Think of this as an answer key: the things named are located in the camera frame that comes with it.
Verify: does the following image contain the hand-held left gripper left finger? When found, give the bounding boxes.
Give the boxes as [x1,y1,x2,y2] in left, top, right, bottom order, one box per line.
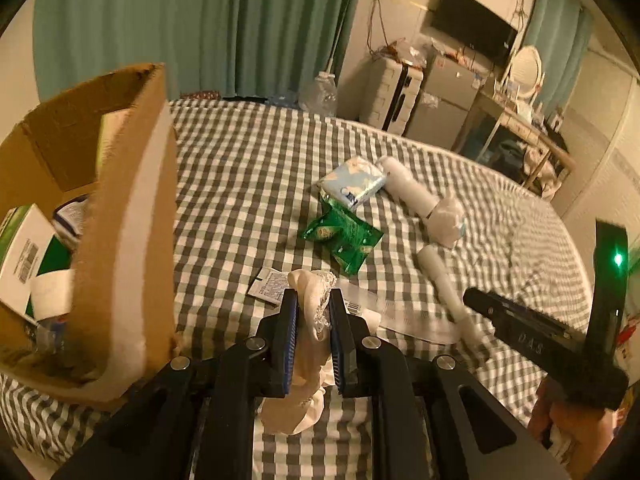
[50,287,301,480]

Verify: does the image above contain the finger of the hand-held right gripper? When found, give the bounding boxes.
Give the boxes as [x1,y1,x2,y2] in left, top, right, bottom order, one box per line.
[462,287,592,375]

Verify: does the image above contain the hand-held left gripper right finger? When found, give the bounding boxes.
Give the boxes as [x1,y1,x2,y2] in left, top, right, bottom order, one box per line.
[327,288,571,480]

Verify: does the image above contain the cream lace cloth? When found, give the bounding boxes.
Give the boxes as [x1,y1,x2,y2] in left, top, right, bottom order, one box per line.
[260,268,336,436]

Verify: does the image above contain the brown cardboard box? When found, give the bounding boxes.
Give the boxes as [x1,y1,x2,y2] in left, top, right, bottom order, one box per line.
[0,62,180,413]

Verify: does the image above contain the person's right hand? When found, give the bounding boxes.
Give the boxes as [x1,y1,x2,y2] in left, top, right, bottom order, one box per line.
[527,376,618,478]

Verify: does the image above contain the small white printed sachet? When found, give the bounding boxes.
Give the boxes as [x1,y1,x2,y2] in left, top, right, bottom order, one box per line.
[248,267,291,306]

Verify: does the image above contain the white plastic tube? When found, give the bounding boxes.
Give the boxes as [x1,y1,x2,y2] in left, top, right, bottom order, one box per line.
[377,156,441,220]
[417,244,493,361]

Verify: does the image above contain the green snack packet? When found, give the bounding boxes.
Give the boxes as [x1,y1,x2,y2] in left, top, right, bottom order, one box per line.
[301,195,385,276]

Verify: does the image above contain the white bandage roll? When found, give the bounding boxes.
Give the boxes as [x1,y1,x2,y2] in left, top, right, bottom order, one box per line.
[429,197,468,247]

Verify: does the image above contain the light blue tissue pack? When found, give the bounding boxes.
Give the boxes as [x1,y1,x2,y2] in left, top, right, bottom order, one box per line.
[317,156,388,211]

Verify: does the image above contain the grey checkered bed sheet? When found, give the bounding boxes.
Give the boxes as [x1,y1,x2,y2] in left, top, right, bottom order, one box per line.
[0,97,593,480]

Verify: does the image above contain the white wardrobe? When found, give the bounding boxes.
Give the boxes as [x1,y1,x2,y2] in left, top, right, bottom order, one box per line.
[550,47,640,261]

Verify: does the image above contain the wooden desk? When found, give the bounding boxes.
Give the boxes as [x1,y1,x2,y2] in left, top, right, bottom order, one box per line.
[452,92,576,191]

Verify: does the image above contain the silver mini fridge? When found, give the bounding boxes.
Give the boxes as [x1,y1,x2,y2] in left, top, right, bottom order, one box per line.
[405,57,483,153]

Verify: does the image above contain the large clear water bottle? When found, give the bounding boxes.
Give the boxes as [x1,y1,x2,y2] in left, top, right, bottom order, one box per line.
[298,71,338,117]

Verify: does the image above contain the white suitcase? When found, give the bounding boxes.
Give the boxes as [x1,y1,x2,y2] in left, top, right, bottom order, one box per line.
[382,57,426,136]

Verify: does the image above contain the white framed mirror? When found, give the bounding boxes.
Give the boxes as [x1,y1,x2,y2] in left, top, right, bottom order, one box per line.
[502,45,546,106]

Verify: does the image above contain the white green medicine box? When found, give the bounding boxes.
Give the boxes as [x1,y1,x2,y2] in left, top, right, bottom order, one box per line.
[0,203,61,313]

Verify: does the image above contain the teal window curtain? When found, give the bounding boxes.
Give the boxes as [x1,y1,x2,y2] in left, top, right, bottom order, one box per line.
[522,0,596,116]

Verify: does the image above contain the black television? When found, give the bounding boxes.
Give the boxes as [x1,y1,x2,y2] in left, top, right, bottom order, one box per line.
[431,0,518,68]

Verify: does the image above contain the green curtain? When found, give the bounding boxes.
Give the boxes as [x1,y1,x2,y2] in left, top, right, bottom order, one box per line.
[32,0,368,111]

